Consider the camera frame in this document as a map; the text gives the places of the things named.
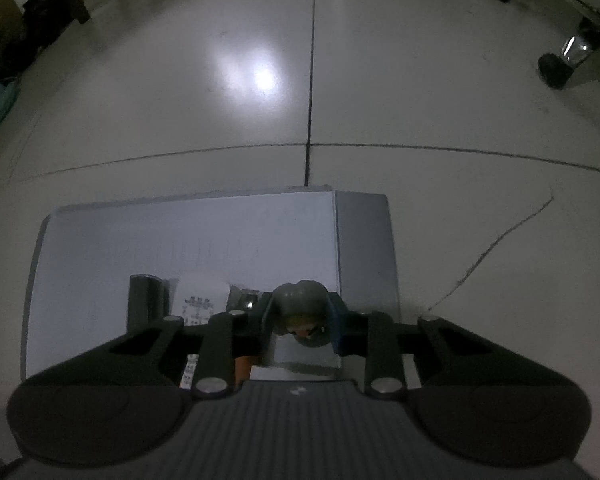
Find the grey round toy ball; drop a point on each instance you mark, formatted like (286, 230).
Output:
(301, 310)

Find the white labelled packet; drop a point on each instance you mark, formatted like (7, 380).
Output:
(197, 297)

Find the orange black lighter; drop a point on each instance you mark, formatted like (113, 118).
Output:
(243, 366)

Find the chrome office chair base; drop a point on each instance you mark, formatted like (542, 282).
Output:
(579, 21)

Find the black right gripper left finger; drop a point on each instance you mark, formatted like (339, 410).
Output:
(123, 399)

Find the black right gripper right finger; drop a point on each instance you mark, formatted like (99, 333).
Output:
(467, 395)

